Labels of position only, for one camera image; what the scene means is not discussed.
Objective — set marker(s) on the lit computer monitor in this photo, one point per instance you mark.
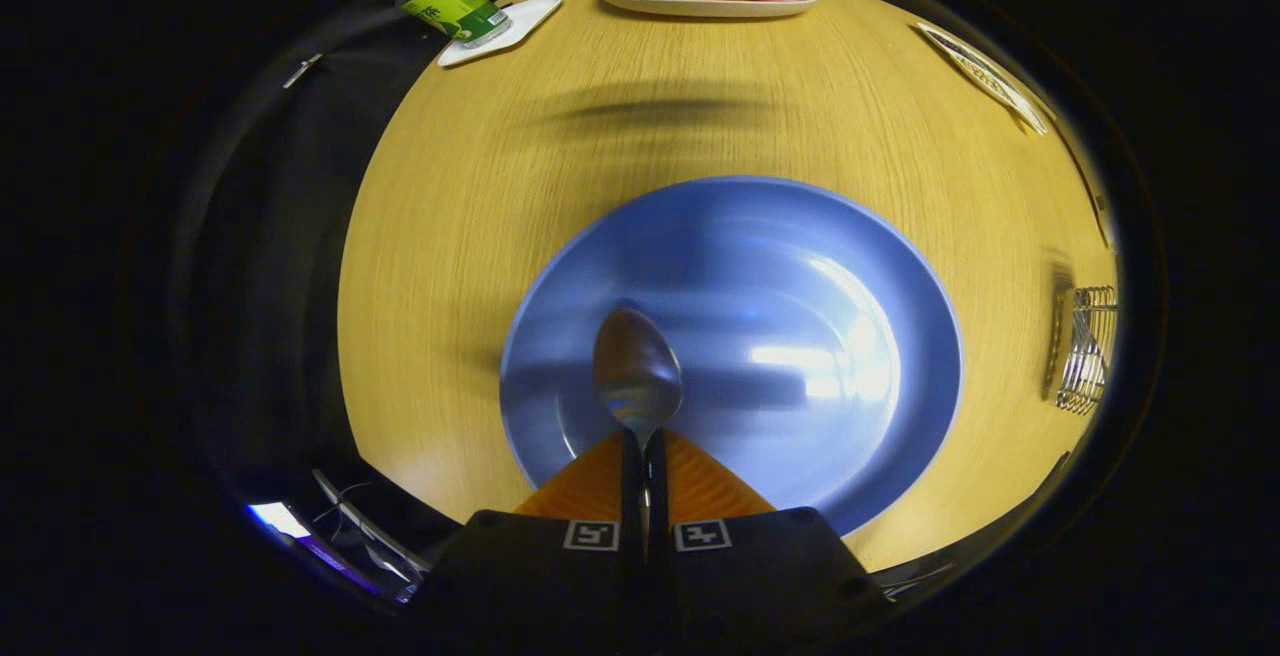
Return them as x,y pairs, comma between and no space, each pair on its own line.
285,521

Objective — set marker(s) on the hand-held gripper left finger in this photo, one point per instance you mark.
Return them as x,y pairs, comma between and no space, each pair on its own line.
633,556

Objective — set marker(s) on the silver metal clip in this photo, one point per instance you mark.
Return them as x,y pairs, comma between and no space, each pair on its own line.
301,71

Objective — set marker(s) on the blue round plate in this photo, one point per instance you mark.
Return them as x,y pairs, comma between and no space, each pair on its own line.
760,336

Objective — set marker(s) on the black backdrop cloth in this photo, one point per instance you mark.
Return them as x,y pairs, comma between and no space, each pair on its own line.
270,286

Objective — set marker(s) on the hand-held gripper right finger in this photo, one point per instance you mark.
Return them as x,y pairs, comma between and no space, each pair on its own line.
660,556

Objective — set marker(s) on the green label plastic bottle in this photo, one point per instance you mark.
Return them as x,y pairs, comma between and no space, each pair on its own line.
455,8

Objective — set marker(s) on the white square coaster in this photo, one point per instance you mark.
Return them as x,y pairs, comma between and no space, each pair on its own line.
520,21

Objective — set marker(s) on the open laptop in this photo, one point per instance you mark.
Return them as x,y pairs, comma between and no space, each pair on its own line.
365,531

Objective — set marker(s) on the white divided bean tray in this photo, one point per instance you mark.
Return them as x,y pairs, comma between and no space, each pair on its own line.
985,76

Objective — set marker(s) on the silver metal spoon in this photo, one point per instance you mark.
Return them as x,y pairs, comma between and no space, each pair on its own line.
637,366

